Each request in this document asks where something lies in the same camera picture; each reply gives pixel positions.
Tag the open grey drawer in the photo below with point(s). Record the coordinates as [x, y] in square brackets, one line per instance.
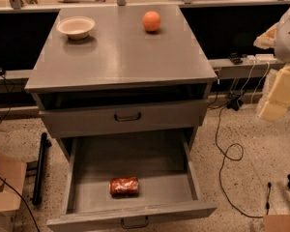
[160, 160]

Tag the black bar on floor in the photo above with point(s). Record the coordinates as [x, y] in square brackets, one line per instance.
[37, 193]

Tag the cardboard box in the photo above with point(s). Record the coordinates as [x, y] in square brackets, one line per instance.
[12, 177]
[277, 223]

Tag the white power strip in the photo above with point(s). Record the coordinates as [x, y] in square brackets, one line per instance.
[261, 58]

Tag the closed grey upper drawer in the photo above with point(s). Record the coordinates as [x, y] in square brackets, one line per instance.
[75, 122]

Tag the cardboard box left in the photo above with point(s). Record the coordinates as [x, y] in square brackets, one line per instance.
[12, 177]

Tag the grey cabinet counter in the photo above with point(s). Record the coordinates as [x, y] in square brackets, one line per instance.
[120, 63]

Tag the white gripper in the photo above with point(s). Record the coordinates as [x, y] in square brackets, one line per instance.
[289, 41]

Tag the orange fruit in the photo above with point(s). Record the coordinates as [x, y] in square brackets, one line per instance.
[151, 21]

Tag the red coke can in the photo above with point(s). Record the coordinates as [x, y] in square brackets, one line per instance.
[124, 186]

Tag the cardboard box right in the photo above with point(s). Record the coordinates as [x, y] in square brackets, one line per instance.
[277, 223]

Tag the white paper bowl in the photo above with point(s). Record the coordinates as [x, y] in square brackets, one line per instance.
[76, 27]

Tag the black small device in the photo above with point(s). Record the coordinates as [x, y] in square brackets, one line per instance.
[235, 58]

